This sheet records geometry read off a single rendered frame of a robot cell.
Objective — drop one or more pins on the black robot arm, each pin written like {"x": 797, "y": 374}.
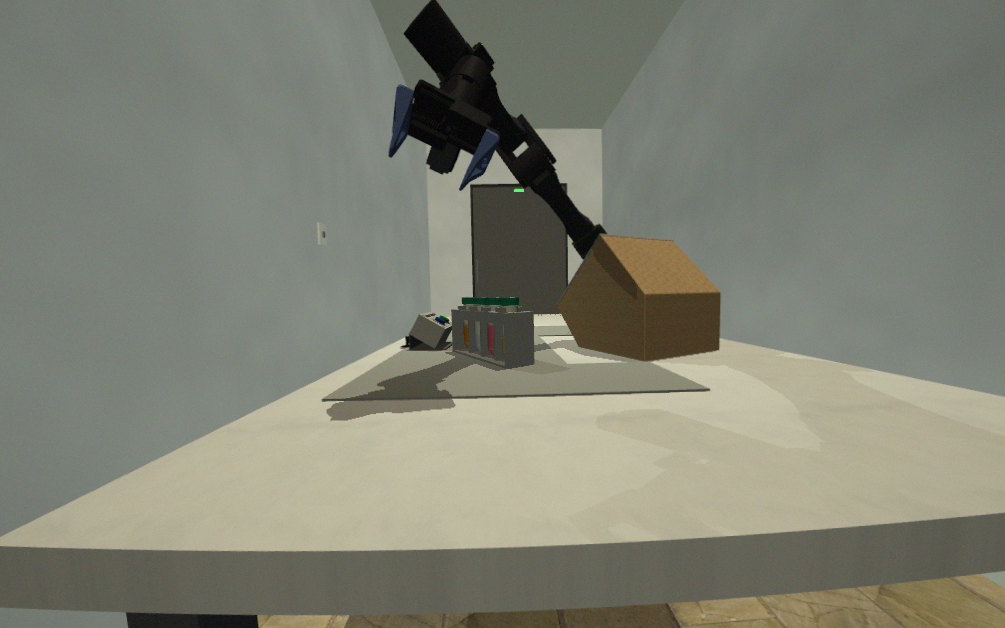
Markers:
{"x": 439, "y": 42}

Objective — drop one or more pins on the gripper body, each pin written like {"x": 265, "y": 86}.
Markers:
{"x": 435, "y": 109}

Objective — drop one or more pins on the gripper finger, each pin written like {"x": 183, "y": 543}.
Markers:
{"x": 481, "y": 158}
{"x": 402, "y": 109}

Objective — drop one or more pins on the grey sloping control panel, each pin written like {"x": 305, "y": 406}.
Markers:
{"x": 431, "y": 329}

